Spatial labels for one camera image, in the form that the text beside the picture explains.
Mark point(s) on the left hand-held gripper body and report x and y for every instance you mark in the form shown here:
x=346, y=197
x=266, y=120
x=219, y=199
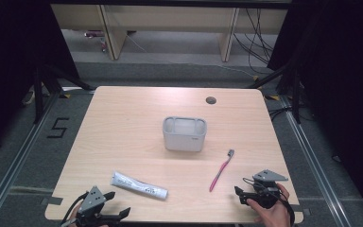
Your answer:
x=90, y=201

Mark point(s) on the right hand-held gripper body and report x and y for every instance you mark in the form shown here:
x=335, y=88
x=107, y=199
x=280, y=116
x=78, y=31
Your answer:
x=266, y=189

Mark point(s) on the pink toothbrush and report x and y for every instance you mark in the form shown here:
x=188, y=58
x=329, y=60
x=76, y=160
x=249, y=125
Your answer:
x=221, y=171

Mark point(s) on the white toothpaste tube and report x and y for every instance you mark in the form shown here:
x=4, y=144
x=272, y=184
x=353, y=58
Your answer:
x=138, y=186

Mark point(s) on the grey plastic organizer container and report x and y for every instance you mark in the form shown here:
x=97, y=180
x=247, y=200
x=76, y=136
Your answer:
x=184, y=134

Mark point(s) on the person's left hand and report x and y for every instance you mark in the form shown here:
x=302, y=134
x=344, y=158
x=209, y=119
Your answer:
x=73, y=217

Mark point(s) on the person's right hand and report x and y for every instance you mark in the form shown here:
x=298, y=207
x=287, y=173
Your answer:
x=274, y=214

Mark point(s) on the grey tape strip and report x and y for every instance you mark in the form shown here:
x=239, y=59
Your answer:
x=305, y=212
x=52, y=200

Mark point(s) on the small brown round object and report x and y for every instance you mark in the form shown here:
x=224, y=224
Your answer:
x=210, y=100

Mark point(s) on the black metal stand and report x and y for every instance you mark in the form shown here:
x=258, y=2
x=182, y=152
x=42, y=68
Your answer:
x=39, y=94
x=296, y=94

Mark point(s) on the dark curtain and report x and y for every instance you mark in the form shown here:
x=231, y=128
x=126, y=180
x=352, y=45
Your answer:
x=343, y=78
x=12, y=63

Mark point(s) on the small pink floor object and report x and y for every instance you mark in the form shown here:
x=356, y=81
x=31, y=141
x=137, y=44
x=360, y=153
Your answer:
x=94, y=33

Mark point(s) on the light wooden bench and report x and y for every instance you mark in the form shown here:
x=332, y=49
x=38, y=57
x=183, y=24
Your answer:
x=170, y=19

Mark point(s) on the metal floor rail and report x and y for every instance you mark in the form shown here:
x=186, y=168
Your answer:
x=15, y=164
x=315, y=164

